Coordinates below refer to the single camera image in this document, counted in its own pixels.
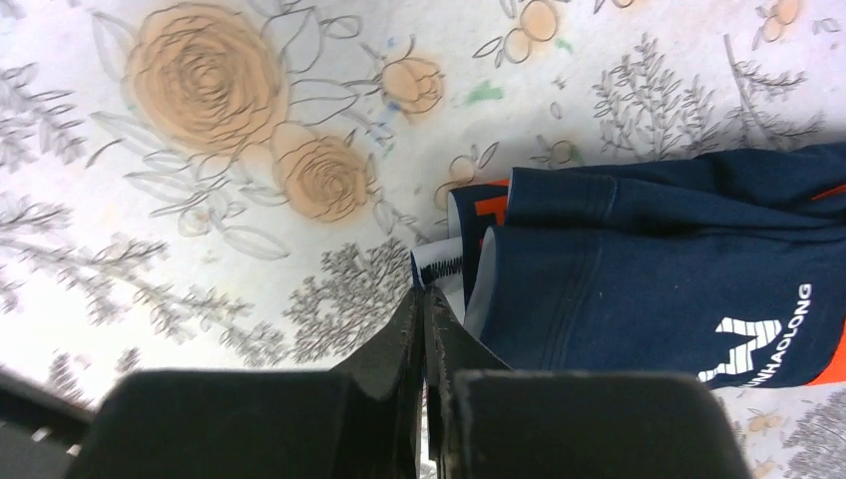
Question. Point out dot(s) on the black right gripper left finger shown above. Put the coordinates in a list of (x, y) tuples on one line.
[(380, 435)]

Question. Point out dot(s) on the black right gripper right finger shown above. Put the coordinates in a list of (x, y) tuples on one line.
[(467, 400)]

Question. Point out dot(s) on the floral table mat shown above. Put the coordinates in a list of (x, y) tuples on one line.
[(208, 205)]

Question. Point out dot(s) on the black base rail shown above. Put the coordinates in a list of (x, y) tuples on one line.
[(40, 432)]

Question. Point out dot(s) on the navy orange boxer underwear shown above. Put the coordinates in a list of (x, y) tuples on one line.
[(729, 266)]

